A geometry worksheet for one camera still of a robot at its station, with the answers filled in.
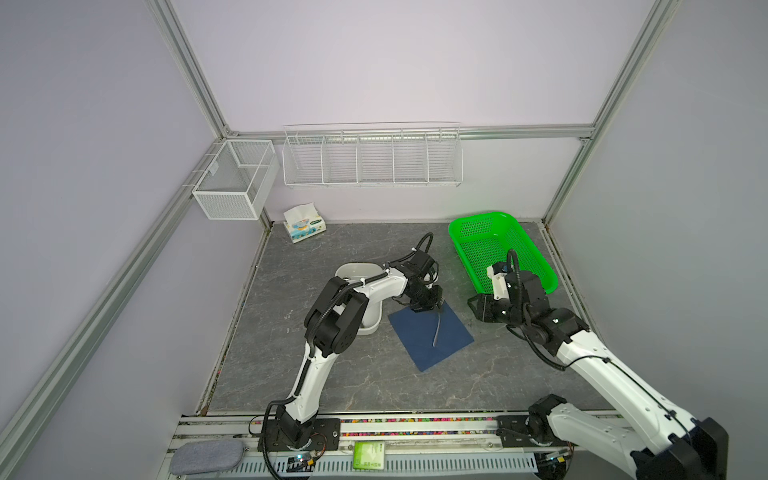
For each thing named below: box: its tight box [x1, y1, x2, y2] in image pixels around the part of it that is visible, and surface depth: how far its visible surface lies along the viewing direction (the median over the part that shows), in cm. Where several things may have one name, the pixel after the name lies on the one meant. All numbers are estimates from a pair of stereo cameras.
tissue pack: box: [283, 202, 327, 244], surface depth 115 cm
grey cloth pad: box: [170, 440, 247, 475], surface depth 70 cm
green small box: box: [353, 441, 385, 470], surface depth 71 cm
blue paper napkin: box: [388, 300, 475, 373], surface depth 92 cm
